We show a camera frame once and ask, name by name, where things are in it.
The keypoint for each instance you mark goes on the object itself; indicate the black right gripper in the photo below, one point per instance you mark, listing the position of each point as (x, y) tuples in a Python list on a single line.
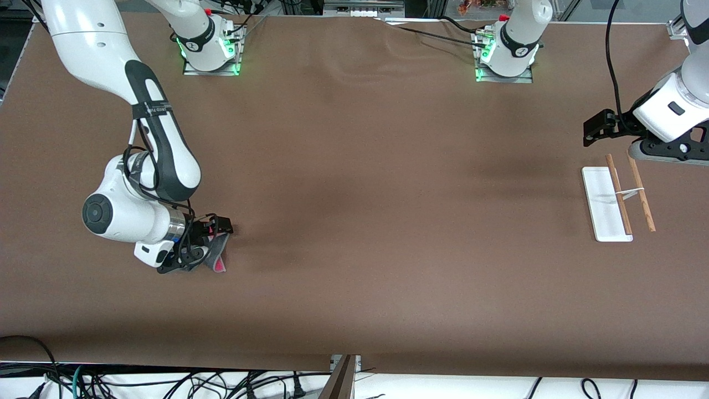
[(200, 229)]

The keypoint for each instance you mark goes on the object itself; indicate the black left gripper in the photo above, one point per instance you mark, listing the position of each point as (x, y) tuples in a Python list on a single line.
[(620, 124)]

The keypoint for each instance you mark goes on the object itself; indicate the grey towel with pink trim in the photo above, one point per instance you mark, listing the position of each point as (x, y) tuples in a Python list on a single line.
[(217, 257)]

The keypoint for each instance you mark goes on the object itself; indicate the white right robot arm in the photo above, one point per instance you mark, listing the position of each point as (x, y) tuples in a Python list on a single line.
[(160, 149)]

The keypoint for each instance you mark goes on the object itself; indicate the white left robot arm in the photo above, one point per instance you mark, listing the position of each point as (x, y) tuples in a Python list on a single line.
[(673, 105)]

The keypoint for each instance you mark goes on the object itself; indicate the white rack with wooden rods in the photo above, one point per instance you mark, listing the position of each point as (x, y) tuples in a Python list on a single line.
[(604, 205)]

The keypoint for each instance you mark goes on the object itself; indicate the large table cover sheet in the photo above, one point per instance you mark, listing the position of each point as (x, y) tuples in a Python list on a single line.
[(354, 277)]

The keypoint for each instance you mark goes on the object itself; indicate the colourful packet behind table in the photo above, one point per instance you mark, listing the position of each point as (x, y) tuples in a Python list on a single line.
[(476, 5)]

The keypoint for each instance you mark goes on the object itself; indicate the aluminium table support beam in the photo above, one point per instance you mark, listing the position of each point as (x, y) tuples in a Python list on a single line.
[(340, 382)]

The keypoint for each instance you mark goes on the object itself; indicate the white power strip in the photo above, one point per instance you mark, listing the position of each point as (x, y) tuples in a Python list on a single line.
[(363, 12)]

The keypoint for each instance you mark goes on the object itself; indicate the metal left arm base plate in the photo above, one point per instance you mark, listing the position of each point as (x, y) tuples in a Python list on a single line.
[(504, 78)]

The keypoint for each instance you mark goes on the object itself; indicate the metal table corner bracket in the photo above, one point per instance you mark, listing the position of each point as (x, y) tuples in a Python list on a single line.
[(678, 29)]

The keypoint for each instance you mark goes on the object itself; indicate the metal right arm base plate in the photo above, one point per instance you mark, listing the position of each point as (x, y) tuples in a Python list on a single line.
[(211, 71)]

